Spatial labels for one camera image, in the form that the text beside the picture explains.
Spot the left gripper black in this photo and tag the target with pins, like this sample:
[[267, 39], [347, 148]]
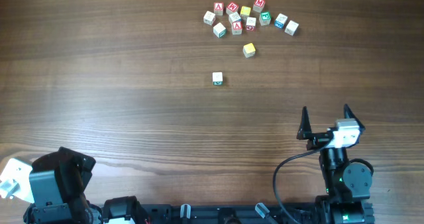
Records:
[[84, 165]]

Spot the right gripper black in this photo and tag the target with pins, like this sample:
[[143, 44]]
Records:
[[318, 139]]

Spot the yellow block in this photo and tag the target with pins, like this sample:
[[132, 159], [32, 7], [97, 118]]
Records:
[[249, 50], [245, 12]]

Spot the green V block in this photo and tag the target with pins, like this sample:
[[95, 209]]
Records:
[[217, 78]]

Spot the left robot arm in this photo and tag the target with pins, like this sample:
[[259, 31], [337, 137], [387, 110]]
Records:
[[81, 210]]

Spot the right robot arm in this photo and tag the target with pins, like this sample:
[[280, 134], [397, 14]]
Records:
[[348, 181]]

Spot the plain wood block right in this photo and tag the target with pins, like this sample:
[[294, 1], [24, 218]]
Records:
[[291, 28]]

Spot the plain wood block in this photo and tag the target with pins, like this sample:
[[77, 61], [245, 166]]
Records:
[[291, 28], [209, 18]]

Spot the blue picture block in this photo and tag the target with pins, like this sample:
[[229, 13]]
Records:
[[280, 20]]

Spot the green letter block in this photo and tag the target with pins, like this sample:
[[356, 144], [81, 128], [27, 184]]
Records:
[[265, 18]]

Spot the red edged wood block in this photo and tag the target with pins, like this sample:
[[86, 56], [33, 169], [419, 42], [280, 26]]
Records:
[[251, 24]]

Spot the red A block lower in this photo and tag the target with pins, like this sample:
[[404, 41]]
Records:
[[236, 28]]

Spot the red a block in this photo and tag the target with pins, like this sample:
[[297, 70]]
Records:
[[218, 8], [236, 28]]

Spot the red M block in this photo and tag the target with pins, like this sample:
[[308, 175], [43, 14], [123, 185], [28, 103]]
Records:
[[258, 5]]

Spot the blue edged wood block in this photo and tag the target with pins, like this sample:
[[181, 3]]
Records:
[[234, 17]]

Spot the green edged wood block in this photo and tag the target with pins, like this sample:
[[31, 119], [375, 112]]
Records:
[[219, 30]]

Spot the red W block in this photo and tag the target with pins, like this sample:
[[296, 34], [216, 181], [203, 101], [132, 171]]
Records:
[[231, 8]]

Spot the plain wood block left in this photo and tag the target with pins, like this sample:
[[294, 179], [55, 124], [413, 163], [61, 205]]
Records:
[[209, 18]]

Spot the red A block top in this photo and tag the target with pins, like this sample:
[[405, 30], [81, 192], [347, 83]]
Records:
[[218, 8]]

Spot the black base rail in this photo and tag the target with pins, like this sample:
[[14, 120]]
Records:
[[313, 213]]

